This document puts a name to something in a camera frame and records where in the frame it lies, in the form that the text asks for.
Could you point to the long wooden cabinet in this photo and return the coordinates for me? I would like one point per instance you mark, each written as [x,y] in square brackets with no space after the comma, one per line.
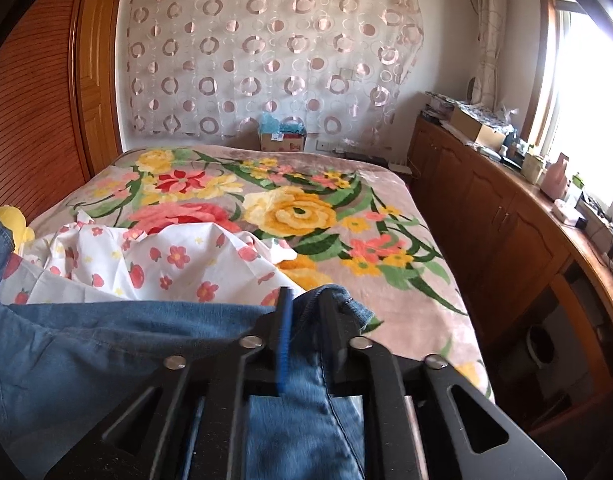
[486,200]

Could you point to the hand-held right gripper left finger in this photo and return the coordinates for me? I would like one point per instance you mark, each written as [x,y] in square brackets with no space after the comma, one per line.
[285,340]

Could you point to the floral plush blanket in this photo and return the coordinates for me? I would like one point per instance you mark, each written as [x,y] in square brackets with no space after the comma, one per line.
[336,240]

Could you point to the white round bucket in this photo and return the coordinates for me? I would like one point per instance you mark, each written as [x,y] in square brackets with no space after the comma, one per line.
[542,347]

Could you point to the yellow plush toy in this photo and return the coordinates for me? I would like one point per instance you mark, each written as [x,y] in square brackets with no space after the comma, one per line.
[14,220]

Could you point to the wooden wardrobe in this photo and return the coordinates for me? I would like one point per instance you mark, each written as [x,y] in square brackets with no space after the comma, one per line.
[46,110]

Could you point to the blue denim pants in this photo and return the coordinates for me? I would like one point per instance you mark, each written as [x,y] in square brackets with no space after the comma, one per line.
[111,340]

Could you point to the plain cardboard box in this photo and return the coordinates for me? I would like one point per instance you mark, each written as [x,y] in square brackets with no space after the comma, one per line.
[476,130]

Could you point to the white strawberry print sheet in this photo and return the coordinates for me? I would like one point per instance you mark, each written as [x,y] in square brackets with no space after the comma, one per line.
[186,270]

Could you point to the wooden frame window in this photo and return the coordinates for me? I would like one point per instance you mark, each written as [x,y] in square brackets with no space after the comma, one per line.
[586,100]

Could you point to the cardboard box with red print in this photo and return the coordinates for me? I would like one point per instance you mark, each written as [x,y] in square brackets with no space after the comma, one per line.
[281,142]

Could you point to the small white box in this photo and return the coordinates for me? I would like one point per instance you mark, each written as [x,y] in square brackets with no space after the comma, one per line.
[569,214]

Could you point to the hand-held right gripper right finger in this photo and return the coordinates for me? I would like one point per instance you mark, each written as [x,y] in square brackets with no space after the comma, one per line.
[336,327]

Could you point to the pile of packets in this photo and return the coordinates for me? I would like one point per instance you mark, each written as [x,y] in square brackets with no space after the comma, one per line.
[439,105]

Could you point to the circle pattern sheer curtain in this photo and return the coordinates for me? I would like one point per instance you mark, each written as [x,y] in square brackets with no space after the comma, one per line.
[266,50]

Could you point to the teal plastic bag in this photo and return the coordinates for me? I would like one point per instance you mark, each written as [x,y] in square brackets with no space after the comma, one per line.
[279,122]

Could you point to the pink container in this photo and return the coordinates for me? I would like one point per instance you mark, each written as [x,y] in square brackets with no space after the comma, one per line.
[556,177]

